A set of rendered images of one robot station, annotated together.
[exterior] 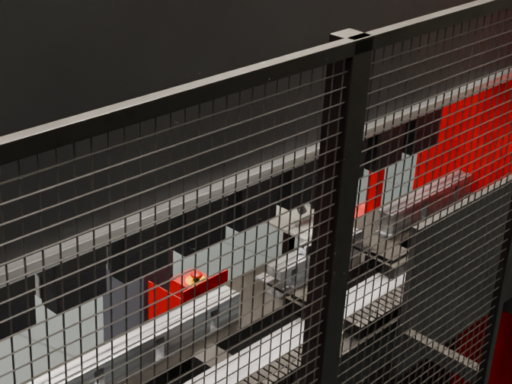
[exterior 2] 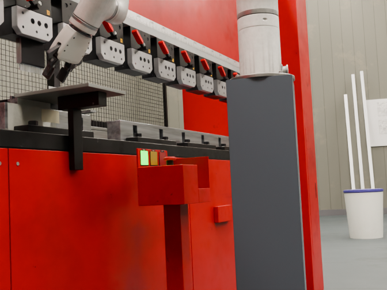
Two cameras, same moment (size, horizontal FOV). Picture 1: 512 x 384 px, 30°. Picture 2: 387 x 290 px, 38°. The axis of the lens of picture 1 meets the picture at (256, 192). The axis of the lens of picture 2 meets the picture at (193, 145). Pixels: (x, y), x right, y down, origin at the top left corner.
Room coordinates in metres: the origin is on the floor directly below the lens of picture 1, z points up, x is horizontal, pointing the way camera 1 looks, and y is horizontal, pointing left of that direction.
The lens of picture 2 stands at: (4.37, -0.22, 0.71)
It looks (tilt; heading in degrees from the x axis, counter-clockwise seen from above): 4 degrees up; 164
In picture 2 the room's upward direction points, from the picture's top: 3 degrees counter-clockwise
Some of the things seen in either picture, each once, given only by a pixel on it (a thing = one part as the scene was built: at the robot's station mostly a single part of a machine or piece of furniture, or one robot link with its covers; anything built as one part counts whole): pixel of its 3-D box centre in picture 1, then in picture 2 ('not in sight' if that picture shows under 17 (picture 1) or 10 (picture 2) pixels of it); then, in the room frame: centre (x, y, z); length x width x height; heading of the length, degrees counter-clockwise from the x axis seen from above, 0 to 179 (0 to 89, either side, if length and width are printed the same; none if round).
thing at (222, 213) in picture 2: not in sight; (223, 213); (1.99, 0.57, 0.59); 0.15 x 0.02 x 0.07; 138
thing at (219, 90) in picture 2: not in sight; (215, 81); (1.62, 0.69, 1.26); 0.15 x 0.09 x 0.17; 138
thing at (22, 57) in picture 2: not in sight; (30, 57); (2.64, -0.23, 1.13); 0.10 x 0.02 x 0.10; 138
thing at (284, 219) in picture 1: (292, 217); (71, 94); (2.74, -0.12, 1.00); 0.26 x 0.18 x 0.01; 48
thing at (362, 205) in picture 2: not in sight; (364, 213); (-1.64, 3.60, 0.29); 0.49 x 0.48 x 0.58; 152
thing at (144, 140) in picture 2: not in sight; (152, 142); (2.23, 0.21, 0.89); 0.30 x 0.05 x 0.03; 138
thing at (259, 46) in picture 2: not in sight; (259, 50); (2.91, 0.40, 1.09); 0.19 x 0.19 x 0.18
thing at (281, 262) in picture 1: (315, 260); (45, 125); (2.60, -0.20, 0.92); 0.39 x 0.06 x 0.10; 138
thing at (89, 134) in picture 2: not in sight; (56, 133); (2.65, -0.16, 0.89); 0.30 x 0.05 x 0.03; 138
